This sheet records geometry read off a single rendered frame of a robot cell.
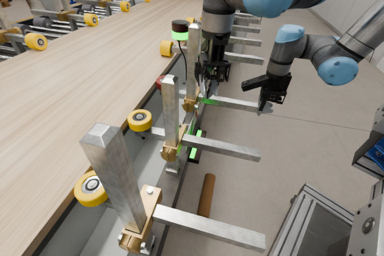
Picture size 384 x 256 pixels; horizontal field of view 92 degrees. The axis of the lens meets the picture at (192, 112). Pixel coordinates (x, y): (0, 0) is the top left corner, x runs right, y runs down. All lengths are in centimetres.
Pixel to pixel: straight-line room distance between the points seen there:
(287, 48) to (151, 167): 68
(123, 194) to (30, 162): 38
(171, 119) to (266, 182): 125
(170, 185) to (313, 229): 91
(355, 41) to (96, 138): 57
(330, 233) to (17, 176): 140
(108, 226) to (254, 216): 99
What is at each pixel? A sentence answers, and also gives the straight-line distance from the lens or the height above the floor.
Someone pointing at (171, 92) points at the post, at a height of 107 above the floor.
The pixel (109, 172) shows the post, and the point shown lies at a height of 111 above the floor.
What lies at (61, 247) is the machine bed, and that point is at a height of 74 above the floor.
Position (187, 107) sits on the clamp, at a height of 85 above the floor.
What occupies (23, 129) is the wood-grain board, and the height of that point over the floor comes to 90.
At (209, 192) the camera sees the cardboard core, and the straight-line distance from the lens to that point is 141.
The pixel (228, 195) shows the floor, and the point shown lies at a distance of 152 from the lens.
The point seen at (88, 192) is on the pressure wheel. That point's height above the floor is 90.
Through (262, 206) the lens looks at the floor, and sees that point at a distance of 155.
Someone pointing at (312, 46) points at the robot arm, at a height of 113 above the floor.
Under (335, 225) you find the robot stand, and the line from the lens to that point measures 146.
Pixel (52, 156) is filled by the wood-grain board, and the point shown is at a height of 90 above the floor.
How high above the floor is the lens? 134
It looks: 41 degrees down
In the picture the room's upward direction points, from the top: 3 degrees clockwise
